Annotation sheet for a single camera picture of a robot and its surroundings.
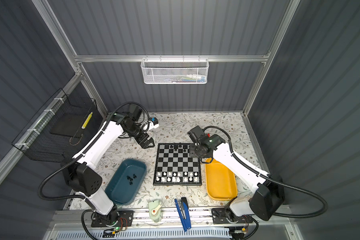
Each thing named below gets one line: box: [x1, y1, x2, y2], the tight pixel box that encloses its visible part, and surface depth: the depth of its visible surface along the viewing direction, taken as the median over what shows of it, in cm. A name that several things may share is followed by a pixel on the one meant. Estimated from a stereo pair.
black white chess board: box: [153, 142, 202, 186], surface depth 91 cm
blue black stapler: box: [174, 197, 191, 232], surface depth 77 cm
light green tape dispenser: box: [148, 199, 163, 223], surface depth 72 cm
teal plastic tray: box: [104, 158, 147, 206], surface depth 88 cm
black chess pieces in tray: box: [126, 174, 137, 186], surface depth 88 cm
